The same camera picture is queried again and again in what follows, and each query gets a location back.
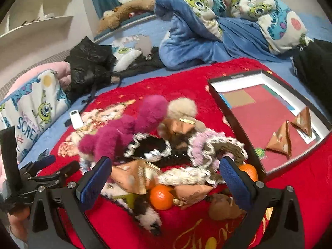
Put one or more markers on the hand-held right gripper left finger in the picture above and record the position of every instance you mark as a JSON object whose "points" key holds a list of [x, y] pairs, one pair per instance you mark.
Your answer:
{"points": [[94, 184]]}

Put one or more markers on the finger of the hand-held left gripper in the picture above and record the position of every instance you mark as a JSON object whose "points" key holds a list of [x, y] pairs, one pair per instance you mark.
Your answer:
{"points": [[46, 160], [62, 172]]}

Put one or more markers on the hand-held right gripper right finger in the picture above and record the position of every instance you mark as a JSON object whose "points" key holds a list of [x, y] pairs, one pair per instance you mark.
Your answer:
{"points": [[234, 184]]}

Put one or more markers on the orange mandarin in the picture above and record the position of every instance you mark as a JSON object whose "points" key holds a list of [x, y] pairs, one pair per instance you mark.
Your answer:
{"points": [[160, 197], [249, 172]]}

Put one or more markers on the brown scrunchie with white trim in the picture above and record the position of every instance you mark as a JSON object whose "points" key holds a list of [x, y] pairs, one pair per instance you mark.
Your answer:
{"points": [[225, 150]]}

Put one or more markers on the brown triangular packet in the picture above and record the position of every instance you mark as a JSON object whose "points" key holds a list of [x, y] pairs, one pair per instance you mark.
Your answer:
{"points": [[132, 176], [280, 142], [179, 128], [303, 122], [192, 194]]}

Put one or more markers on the white fluffy scrunchie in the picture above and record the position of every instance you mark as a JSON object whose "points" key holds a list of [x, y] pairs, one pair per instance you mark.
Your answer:
{"points": [[186, 176]]}

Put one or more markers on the pink scrunchie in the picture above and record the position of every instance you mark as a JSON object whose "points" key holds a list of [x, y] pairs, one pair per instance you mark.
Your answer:
{"points": [[199, 140]]}

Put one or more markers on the black and white fuzzy scrunchie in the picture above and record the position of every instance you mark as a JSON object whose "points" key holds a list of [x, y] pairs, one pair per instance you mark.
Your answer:
{"points": [[145, 214]]}

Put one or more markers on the magenta plush toy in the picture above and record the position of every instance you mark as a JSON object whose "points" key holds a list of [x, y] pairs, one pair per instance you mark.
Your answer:
{"points": [[129, 129]]}

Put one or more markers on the black scrunchie with white trim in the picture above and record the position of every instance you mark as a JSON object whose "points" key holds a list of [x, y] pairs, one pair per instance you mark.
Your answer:
{"points": [[160, 150]]}

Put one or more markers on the black box with white interior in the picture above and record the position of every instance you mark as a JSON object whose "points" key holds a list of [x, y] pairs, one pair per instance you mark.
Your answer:
{"points": [[259, 114]]}

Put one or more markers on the beige fluffy pompom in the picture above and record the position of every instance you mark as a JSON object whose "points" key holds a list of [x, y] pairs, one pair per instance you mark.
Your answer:
{"points": [[181, 109]]}

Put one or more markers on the person's left hand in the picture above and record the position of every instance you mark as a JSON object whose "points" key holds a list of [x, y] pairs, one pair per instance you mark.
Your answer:
{"points": [[18, 220]]}

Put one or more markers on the white remote control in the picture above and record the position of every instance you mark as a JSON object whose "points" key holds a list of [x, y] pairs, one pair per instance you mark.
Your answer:
{"points": [[76, 119]]}

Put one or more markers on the large cartoon printed pillow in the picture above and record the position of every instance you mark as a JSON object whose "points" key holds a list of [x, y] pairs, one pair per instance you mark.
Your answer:
{"points": [[33, 109]]}

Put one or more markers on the pink cloth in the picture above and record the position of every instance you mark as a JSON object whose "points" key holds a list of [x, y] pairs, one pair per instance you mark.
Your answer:
{"points": [[26, 72]]}

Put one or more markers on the black puffer jacket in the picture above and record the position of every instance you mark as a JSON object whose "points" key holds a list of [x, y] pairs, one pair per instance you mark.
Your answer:
{"points": [[88, 67]]}

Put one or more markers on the red printed blanket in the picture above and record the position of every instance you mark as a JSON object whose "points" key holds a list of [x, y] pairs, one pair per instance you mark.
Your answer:
{"points": [[181, 83]]}

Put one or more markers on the small cartoon printed pillow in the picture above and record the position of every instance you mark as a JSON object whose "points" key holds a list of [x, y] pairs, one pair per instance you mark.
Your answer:
{"points": [[124, 57]]}

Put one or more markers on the dark cloth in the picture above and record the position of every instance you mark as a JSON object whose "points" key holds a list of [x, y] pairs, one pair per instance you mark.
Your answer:
{"points": [[145, 63]]}

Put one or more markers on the white shelf unit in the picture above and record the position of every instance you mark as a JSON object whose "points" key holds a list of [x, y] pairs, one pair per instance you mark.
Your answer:
{"points": [[31, 26]]}

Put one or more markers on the black garment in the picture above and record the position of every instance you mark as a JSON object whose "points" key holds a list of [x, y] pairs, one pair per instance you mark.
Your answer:
{"points": [[313, 64]]}

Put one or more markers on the blue blanket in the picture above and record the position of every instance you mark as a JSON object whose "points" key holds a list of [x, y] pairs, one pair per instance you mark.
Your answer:
{"points": [[241, 39]]}

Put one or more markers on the brown plush toy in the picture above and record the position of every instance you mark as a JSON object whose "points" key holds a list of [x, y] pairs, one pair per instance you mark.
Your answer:
{"points": [[122, 13]]}

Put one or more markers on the cartoon printed quilt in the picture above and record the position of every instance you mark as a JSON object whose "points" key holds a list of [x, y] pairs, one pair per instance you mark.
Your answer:
{"points": [[197, 2]]}

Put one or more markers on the grey bed rail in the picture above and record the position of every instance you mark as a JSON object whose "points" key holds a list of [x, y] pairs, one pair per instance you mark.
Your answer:
{"points": [[124, 26]]}

